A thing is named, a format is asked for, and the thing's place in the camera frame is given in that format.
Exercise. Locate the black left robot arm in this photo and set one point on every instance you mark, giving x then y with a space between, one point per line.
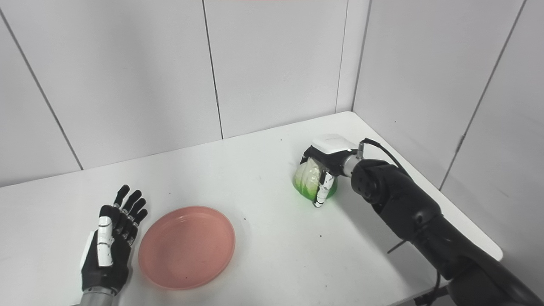
95 297

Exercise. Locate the green white toy cabbage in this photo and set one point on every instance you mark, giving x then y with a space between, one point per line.
308 180

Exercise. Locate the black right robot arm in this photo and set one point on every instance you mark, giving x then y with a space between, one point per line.
408 208

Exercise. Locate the metal door hinge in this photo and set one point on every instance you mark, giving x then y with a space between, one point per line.
461 141

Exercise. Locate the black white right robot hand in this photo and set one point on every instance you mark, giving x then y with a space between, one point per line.
331 153

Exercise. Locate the pink round plate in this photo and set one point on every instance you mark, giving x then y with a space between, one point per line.
187 248

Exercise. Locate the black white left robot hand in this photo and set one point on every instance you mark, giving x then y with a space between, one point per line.
106 255

